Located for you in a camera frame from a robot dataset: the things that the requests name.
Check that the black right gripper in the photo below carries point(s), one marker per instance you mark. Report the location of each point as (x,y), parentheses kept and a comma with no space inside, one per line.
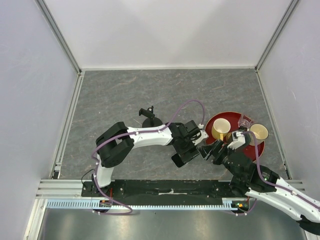
(219,147)

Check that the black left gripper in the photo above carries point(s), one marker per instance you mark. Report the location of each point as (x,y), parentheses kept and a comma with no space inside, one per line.
(185,154)

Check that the black smartphone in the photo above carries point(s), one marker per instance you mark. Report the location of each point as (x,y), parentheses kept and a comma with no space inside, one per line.
(181,160)

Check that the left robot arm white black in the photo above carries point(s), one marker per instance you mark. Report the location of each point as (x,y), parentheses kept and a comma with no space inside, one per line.
(113,146)

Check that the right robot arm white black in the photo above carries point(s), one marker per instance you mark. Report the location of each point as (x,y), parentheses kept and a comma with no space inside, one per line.
(253,180)

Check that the black phone stand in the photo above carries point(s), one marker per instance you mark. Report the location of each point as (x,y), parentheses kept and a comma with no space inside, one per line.
(151,119)

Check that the dark green cup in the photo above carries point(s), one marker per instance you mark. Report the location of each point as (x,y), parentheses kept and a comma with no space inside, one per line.
(240,140)

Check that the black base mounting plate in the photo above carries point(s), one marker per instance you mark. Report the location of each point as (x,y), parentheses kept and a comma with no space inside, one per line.
(176,199)

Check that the clear plastic wrapper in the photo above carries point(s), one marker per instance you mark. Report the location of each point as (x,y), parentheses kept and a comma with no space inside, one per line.
(244,122)

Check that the cream mug right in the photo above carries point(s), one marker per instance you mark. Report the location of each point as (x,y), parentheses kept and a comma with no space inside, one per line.
(261,133)

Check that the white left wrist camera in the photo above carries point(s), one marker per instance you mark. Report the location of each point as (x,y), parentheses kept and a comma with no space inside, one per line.
(201,136)

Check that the yellow mug with handle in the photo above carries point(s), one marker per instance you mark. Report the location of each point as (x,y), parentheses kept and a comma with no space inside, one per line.
(220,128)

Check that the light blue cable duct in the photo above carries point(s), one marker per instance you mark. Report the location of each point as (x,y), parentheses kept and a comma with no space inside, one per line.
(226,205)

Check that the aluminium frame rail front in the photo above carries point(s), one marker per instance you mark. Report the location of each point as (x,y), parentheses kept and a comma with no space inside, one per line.
(76,188)

